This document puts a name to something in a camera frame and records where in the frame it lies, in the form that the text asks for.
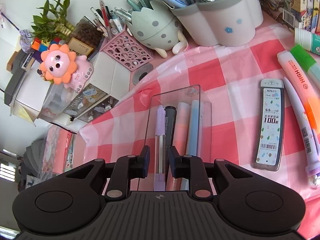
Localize purple mechanical pencil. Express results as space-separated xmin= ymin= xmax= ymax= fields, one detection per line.
xmin=153 ymin=105 xmax=166 ymax=191

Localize clear plastic organizer box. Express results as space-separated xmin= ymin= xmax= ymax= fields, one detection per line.
xmin=138 ymin=85 xmax=212 ymax=191

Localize black marker pen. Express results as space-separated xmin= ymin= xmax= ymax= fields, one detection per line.
xmin=165 ymin=106 xmax=177 ymax=178

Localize light blue pen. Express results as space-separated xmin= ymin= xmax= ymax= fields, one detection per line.
xmin=185 ymin=100 xmax=202 ymax=157

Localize pencil lead refill case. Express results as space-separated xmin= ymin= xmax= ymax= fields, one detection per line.
xmin=253 ymin=79 xmax=285 ymax=172

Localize lilac cartoon pen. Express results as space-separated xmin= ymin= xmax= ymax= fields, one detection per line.
xmin=283 ymin=77 xmax=319 ymax=189

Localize orange highlighter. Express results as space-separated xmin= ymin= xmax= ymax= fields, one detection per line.
xmin=277 ymin=50 xmax=320 ymax=135

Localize green highlighter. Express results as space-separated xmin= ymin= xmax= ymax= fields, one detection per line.
xmin=290 ymin=44 xmax=320 ymax=88

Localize green white glue stick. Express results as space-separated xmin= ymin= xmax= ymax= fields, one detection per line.
xmin=294 ymin=28 xmax=320 ymax=55

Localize white drawer organizer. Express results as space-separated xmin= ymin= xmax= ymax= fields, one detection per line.
xmin=10 ymin=53 xmax=131 ymax=132

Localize red pink checkered cloth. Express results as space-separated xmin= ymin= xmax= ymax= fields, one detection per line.
xmin=72 ymin=12 xmax=320 ymax=238

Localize pink perforated pen holder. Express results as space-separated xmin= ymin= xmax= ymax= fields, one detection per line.
xmin=100 ymin=26 xmax=154 ymax=72

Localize pink lion toy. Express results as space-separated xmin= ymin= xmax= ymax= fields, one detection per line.
xmin=39 ymin=44 xmax=94 ymax=93

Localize green egg-shaped pen holder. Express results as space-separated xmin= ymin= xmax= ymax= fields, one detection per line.
xmin=126 ymin=0 xmax=188 ymax=58

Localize white cloud-shaped pen holder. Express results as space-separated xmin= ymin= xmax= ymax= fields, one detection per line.
xmin=171 ymin=0 xmax=264 ymax=47

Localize colourful rubik cube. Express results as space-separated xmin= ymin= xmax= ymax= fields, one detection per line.
xmin=31 ymin=37 xmax=61 ymax=52

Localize green bamboo plant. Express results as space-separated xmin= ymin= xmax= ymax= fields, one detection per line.
xmin=31 ymin=0 xmax=75 ymax=43

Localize boxed comic book set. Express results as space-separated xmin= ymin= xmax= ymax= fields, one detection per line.
xmin=260 ymin=0 xmax=319 ymax=33

